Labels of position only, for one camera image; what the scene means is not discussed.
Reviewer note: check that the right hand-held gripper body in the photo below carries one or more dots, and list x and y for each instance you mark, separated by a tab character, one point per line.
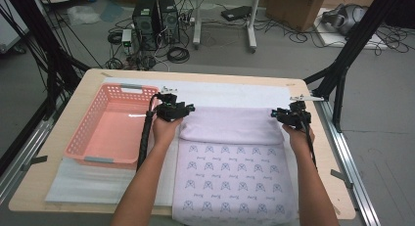
297	116

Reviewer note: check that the black flat device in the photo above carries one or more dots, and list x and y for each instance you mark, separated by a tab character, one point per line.
236	13

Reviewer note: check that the white foam mat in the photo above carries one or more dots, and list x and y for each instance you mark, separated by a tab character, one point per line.
228	92

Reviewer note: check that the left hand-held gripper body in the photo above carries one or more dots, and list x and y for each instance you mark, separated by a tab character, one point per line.
168	108

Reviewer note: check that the white power adapter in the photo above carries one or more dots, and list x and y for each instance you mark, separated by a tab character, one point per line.
126	38

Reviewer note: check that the aluminium rail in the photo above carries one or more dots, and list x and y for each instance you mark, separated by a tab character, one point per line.
26	147
345	154

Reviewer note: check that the black computer tower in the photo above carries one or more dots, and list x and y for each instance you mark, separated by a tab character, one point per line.
145	23
169	20

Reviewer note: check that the white-legged desk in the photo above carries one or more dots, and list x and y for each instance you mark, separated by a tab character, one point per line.
251	27

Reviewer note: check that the grey backpack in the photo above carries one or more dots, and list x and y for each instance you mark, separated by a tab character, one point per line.
345	19

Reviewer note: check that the person's right hand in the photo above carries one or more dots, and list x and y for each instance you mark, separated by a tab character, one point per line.
300	141

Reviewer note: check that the white floor board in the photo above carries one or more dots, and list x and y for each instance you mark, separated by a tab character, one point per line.
329	38

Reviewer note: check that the clear plastic bag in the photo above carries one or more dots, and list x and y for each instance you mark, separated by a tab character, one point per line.
83	14

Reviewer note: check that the black frame post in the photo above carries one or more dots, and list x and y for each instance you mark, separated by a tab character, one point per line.
359	33
42	33

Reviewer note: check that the person's left hand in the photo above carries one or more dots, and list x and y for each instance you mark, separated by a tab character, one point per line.
166	134

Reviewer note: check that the grey metal bracket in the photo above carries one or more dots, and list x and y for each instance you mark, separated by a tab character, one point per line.
37	160
341	176

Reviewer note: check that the blue sheet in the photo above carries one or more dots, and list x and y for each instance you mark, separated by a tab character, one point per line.
112	11

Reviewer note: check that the pink plastic basket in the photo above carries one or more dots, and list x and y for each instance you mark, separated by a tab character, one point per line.
114	134

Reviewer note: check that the open cardboard box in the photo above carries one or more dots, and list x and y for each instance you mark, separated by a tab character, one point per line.
293	10

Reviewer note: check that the lilac printed towel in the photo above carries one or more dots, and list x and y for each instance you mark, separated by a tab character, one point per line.
235	173

